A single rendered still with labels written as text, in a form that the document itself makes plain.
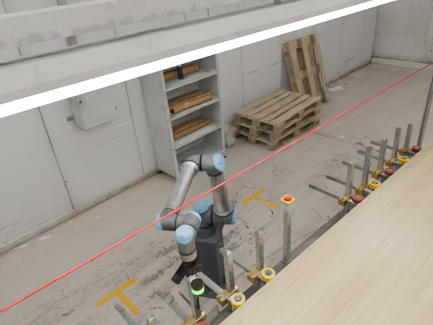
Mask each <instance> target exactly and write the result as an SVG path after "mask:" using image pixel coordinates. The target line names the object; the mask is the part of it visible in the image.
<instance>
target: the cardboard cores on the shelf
mask: <svg viewBox="0 0 433 325"><path fill-rule="evenodd" d="M182 69H183V74H184V75H185V74H188V73H191V72H194V71H197V70H198V64H193V63H191V64H187V65H185V66H183V67H182ZM163 74H164V81H167V80H170V79H173V78H176V77H178V72H177V68H176V69H173V70H169V71H167V72H163ZM210 100H212V96H211V92H210V91H207V92H203V91H202V90H201V91H198V90H193V91H192V92H188V93H186V94H183V95H180V96H178V97H174V98H172V99H169V100H168V107H169V112H171V113H172V114H173V115H174V114H176V113H179V112H182V111H184V110H187V109H189V108H192V107H194V106H197V105H200V104H202V103H205V102H207V101H210ZM210 123H211V120H210V119H205V120H204V116H203V115H200V116H198V117H196V118H194V119H191V120H188V121H186V122H184V123H181V124H178V125H176V126H174V127H172V132H173V140H174V141H176V140H177V139H179V138H181V137H183V136H185V135H187V134H189V133H191V132H194V131H195V130H198V129H200V128H202V127H204V126H206V125H208V124H210Z"/></svg>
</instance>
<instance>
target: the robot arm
mask: <svg viewBox="0 0 433 325"><path fill-rule="evenodd" d="M225 167H226V164H225V159H224V156H223V155H222V154H217V153H216V154H212V153H198V154H195V155H192V156H191V157H188V158H187V159H186V160H185V161H184V162H183V163H182V166H181V170H182V171H181V173H180V175H179V177H178V180H177V182H176V184H175V186H174V189H173V191H172V192H171V195H170V197H169V199H168V201H167V203H166V206H165V208H164V209H163V211H162V213H158V214H157V215H156V219H155V221H157V220H159V219H160V218H162V217H164V216H165V215H167V214H169V213H171V212H173V211H174V210H176V209H178V208H179V207H181V206H182V205H183V203H184V200H185V198H186V195H187V193H188V190H189V187H190V185H191V183H192V180H193V178H194V176H195V175H196V174H197V173H198V172H206V173H207V176H208V179H209V183H210V187H211V189H213V188H214V187H216V186H218V185H219V184H222V183H223V182H225V181H226V180H225V177H224V170H225ZM212 194H213V199H214V202H215V204H211V202H210V201H209V200H207V199H204V200H203V199H201V200H199V201H197V202H195V203H194V205H193V211H192V212H187V213H186V214H185V215H183V214H179V212H180V210H178V211H177V212H175V213H173V214H171V215H170V216H168V217H166V218H165V219H162V220H161V221H159V222H157V223H156V228H157V229H158V230H162V231H175V238H176V241H177V248H178V255H179V258H180V260H181V261H182V264H181V265H180V266H179V268H178V270H177V271H176V272H175V274H174V276H173V277H172V278H171V280H172V281H173V282H174V283H175V284H180V282H181V281H182V279H183V278H185V281H186V279H187V278H188V277H189V276H191V275H192V276H194V278H196V279H197V278H198V277H195V274H196V273H198V272H199V273H200V272H201V271H202V265H201V263H200V262H199V259H198V253H197V251H196V246H195V238H196V237H197V238H199V239H208V238H211V237H212V236H214V235H215V233H216V232H217V227H216V226H215V224H229V225H230V224H235V222H236V211H237V206H235V205H233V204H232V202H231V201H229V196H228V192H227V186H226V183H225V184H223V185H221V186H219V187H218V188H216V189H214V190H213V191H212ZM198 263H199V264H198ZM200 266H201V270H199V269H200V268H199V267H200ZM186 283H187V281H186Z"/></svg>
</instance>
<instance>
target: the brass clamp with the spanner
mask: <svg viewBox="0 0 433 325"><path fill-rule="evenodd" d="M201 314H202V316H201V317H199V318H198V319H197V320H196V318H194V317H193V315H192V316H190V317H189V318H188V319H186V320H185V321H184V322H183V323H182V324H181V325H184V323H185V322H187V323H188V325H195V324H196V323H199V322H203V321H204V320H206V318H207V315H206V313H205V312H204V311H203V310H201Z"/></svg>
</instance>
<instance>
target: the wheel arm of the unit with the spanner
mask: <svg viewBox="0 0 433 325"><path fill-rule="evenodd" d="M164 293H165V292H164V291H163V290H162V289H161V288H159V289H158V290H157V295H158V296H159V297H160V296H162V295H164ZM165 303H166V304H167V305H168V306H169V307H170V308H171V309H172V310H173V311H174V312H175V313H176V314H177V315H178V316H179V317H180V318H181V319H182V320H183V321H185V320H186V319H188V318H189V315H188V314H187V313H186V312H185V311H184V310H183V309H182V308H181V307H180V306H179V305H178V304H177V303H176V302H175V301H172V302H165Z"/></svg>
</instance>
